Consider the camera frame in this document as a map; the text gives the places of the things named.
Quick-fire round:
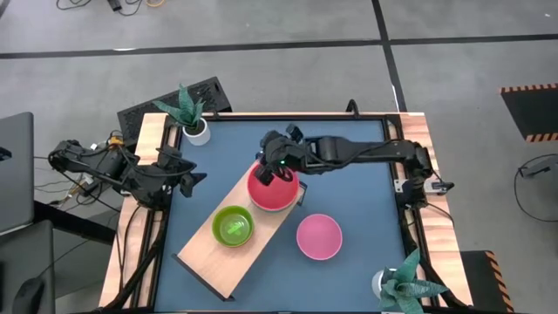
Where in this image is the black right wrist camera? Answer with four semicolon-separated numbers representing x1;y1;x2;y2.
285;123;305;143

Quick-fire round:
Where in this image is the pink bowl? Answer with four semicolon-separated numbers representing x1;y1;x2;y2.
296;213;344;262

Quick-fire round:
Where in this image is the black perforated panel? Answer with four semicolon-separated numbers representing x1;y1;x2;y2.
116;77;233;141

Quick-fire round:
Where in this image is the green bowl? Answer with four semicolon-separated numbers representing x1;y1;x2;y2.
211;205;255;249

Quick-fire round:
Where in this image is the grey flat panel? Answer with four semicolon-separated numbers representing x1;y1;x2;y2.
0;112;35;235

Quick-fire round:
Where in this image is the grey floor device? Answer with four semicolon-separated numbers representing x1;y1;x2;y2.
518;155;558;180

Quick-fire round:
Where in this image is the wooden table border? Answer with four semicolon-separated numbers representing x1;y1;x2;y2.
99;112;474;309

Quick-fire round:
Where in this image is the wooden shelf with black brackets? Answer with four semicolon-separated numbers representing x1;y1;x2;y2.
172;159;309;303

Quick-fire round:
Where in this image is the black computer mouse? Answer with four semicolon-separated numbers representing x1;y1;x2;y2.
11;276;46;314

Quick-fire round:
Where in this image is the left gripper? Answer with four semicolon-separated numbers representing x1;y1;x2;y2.
154;146;208;199

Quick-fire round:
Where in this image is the black hazard-striped floor mat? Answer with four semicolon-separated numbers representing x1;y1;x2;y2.
459;250;515;314
500;82;558;144

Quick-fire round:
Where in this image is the black floor beam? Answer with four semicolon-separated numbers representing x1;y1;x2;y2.
33;200;117;245

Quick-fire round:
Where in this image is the red bowl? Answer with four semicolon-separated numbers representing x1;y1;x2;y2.
247;164;301;213

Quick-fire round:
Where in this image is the thin black floor cable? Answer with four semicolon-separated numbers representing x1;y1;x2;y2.
513;152;558;224

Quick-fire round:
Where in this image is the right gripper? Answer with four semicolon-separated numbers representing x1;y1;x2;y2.
255;129;309;187

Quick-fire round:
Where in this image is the snake plant in white pot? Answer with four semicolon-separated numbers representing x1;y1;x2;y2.
371;248;450;314
152;83;212;147

